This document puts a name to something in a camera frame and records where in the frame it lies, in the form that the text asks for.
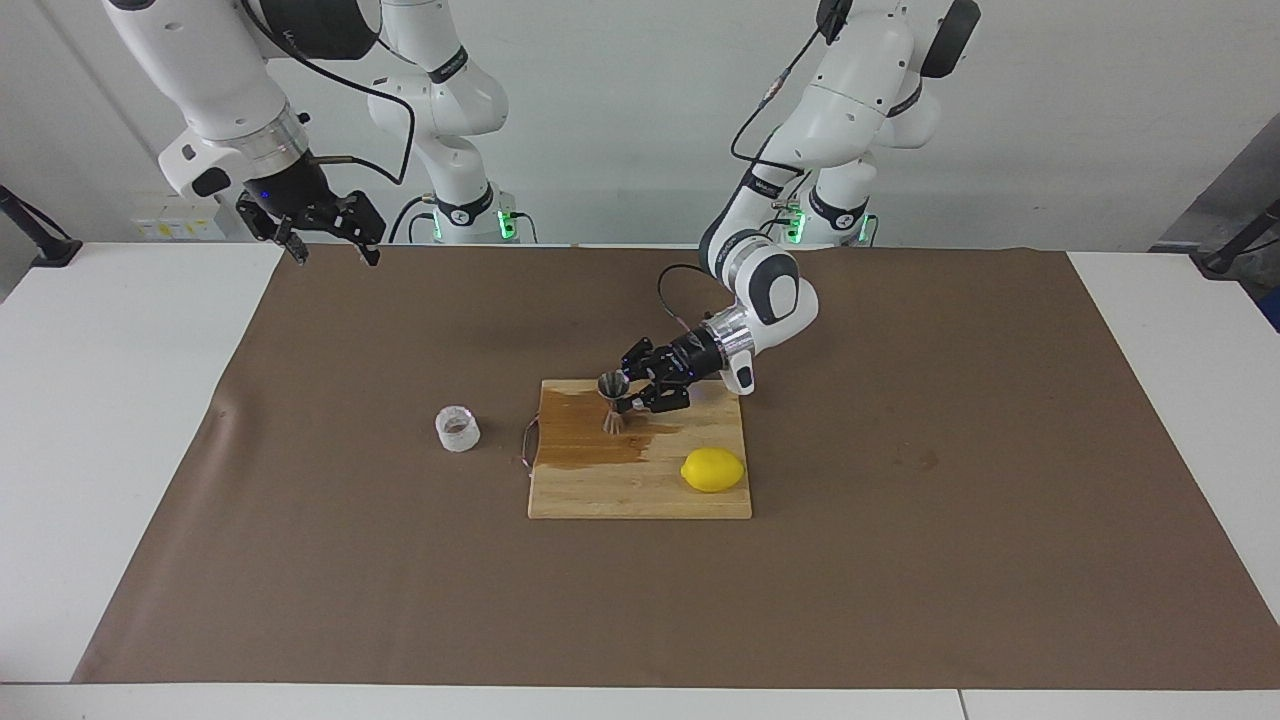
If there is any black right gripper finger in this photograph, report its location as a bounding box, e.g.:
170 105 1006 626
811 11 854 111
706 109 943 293
261 220 311 267
333 189 388 268

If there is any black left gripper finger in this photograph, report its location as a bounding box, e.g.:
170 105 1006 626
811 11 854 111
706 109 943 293
619 338 678 381
615 379 692 414

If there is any steel double jigger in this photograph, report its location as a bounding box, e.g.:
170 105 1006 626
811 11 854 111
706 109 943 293
597 371 633 436

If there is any small clear plastic cup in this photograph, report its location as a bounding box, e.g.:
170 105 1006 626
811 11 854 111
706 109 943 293
434 404 482 455

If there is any yellow lemon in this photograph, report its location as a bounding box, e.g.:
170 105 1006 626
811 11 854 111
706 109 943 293
680 446 747 494

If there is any wooden cutting board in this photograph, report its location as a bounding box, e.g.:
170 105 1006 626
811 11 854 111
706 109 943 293
527 378 753 521

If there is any white socket box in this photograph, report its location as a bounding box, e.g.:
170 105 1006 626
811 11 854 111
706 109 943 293
130 195 226 243

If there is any black clamp stand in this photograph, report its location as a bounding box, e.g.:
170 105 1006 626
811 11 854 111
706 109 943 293
1190 198 1280 281
0 185 83 269

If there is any brown paper table mat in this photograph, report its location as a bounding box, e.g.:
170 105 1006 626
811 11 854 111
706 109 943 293
72 243 1280 691

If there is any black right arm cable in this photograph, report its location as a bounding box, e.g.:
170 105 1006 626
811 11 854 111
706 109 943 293
238 0 415 187

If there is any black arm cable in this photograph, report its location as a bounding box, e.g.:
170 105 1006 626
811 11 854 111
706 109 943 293
657 0 851 336
238 0 415 187

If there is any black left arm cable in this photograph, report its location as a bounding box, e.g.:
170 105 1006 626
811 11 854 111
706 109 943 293
657 0 851 336

